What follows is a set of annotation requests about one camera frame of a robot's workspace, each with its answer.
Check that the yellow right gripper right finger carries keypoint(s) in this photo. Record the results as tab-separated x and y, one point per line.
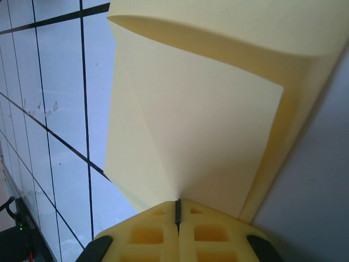
218	234

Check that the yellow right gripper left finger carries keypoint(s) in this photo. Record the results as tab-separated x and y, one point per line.
144	234

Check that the yellow cloth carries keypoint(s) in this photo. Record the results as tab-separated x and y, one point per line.
204	109

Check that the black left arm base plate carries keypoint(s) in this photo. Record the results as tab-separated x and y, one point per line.
26	213

